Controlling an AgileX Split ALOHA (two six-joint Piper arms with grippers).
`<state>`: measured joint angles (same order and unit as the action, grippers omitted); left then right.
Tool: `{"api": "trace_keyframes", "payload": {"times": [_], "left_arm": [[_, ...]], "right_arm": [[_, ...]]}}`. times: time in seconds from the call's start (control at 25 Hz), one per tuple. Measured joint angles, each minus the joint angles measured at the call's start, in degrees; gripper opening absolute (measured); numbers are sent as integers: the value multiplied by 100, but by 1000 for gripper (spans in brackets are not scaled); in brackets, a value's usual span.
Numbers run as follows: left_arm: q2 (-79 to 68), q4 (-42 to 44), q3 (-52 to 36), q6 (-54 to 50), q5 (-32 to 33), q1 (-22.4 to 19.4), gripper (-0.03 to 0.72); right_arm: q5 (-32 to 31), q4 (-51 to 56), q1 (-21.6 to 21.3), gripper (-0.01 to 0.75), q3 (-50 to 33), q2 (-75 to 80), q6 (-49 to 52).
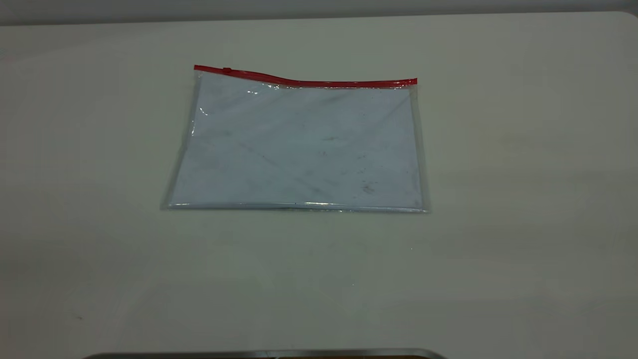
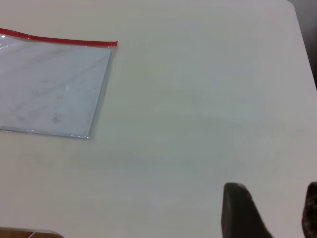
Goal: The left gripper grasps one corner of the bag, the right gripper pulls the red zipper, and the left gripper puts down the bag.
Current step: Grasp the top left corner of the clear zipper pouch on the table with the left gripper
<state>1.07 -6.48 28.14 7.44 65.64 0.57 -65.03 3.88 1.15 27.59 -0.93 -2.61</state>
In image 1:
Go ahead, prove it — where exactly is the transparent bag with red zipper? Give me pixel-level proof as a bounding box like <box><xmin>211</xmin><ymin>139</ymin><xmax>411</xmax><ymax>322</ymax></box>
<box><xmin>160</xmin><ymin>64</ymin><xmax>431</xmax><ymax>214</ymax></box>

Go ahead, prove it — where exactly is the grey metal strip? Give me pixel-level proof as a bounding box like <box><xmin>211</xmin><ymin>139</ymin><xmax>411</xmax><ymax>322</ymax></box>
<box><xmin>81</xmin><ymin>348</ymin><xmax>448</xmax><ymax>359</ymax></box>

